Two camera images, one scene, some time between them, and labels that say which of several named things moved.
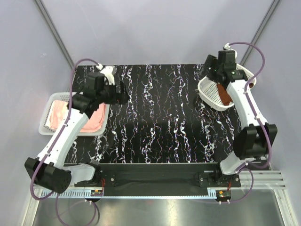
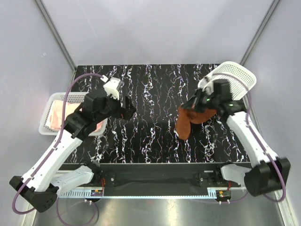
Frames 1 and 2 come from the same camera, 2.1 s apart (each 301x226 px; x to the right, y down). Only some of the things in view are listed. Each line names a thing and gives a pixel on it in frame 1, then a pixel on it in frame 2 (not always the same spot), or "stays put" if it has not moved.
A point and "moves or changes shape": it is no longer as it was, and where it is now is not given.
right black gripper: [211, 61] → [193, 102]
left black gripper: [121, 98] → [126, 112]
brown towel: [225, 97] moves or changes shape
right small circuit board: [223, 194] stays put
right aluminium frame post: [260, 30] stays put
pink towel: [59, 108] stays put
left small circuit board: [96, 193] stays put
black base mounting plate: [160, 176] stays put
